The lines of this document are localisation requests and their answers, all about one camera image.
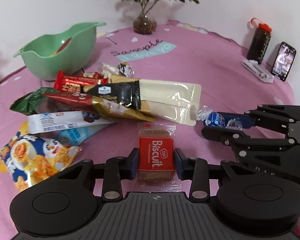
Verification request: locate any dark bottle red cap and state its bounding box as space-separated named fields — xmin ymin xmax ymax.
xmin=247 ymin=18 xmax=272 ymax=64

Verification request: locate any black smartphone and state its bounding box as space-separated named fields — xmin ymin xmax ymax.
xmin=271 ymin=42 xmax=296 ymax=82

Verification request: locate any white phone stand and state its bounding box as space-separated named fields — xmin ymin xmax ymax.
xmin=241 ymin=59 xmax=274 ymax=83

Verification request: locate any red chocolate bar wrapper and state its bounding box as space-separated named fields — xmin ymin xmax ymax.
xmin=53 ymin=71 xmax=108 ymax=93

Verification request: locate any green plastic bowl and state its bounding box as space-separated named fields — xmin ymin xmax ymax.
xmin=13 ymin=22 xmax=106 ymax=81

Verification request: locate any yellow blue cartoon snack bag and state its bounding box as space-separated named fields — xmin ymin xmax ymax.
xmin=0 ymin=122 xmax=82 ymax=192

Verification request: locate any light blue snack bar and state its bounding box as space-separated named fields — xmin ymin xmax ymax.
xmin=55 ymin=124 xmax=109 ymax=146

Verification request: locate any cream long snack pouch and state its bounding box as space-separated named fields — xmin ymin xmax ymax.
xmin=138 ymin=79 xmax=202 ymax=126

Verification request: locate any dark red gold snack bar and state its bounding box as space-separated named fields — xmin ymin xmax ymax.
xmin=44 ymin=92 xmax=154 ymax=122

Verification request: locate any black gold snack pouch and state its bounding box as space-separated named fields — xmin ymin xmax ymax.
xmin=83 ymin=81 xmax=141 ymax=110

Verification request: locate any red Biscuit packet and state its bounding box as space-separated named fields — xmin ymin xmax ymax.
xmin=137 ymin=123 xmax=181 ymax=192

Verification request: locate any green snack bag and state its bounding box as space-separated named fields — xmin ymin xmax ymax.
xmin=10 ymin=87 xmax=75 ymax=115

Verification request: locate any black gold candy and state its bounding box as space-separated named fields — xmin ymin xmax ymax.
xmin=118 ymin=62 xmax=134 ymax=77

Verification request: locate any white blueberry snack bar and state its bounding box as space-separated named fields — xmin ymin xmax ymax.
xmin=28 ymin=111 xmax=113 ymax=134

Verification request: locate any white nougat candy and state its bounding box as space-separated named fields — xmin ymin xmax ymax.
xmin=100 ymin=62 xmax=120 ymax=79

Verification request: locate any blue candy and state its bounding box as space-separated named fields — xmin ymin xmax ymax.
xmin=196 ymin=105 xmax=242 ymax=131

